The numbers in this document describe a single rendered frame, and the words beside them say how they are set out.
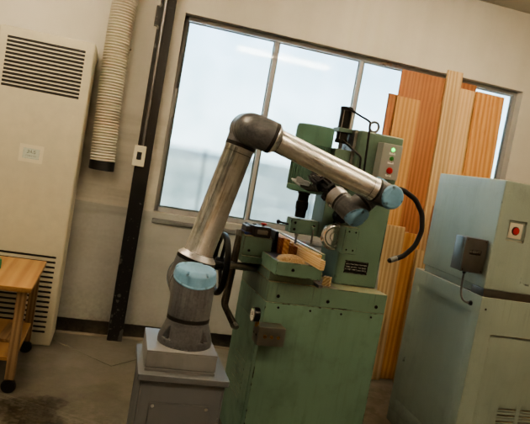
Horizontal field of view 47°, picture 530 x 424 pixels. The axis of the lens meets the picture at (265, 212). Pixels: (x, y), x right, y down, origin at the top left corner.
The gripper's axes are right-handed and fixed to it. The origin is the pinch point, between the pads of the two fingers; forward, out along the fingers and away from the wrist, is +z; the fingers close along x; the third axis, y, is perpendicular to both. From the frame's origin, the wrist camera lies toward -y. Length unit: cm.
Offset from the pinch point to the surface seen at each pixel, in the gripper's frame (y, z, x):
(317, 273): -26.1, -30.1, 21.5
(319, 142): -5.7, 11.5, -15.3
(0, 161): -25, 146, 115
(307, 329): -45, -39, 38
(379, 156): -16.7, -6.7, -34.1
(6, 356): -38, 40, 158
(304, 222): -30.7, -2.7, 8.8
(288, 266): -18.0, -23.3, 30.0
